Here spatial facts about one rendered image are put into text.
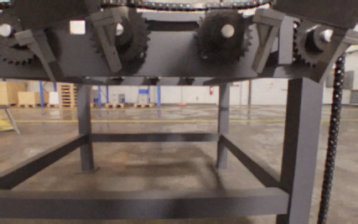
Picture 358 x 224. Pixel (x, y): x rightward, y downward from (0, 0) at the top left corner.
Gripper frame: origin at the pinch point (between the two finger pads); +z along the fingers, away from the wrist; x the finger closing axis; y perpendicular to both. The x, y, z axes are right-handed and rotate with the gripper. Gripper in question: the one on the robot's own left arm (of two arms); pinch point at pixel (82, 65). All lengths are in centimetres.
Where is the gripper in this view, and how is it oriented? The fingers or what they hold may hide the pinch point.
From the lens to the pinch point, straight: 40.2
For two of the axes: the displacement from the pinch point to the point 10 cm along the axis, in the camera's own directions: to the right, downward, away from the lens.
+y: 0.9, -5.0, 8.6
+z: 1.8, 8.6, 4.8
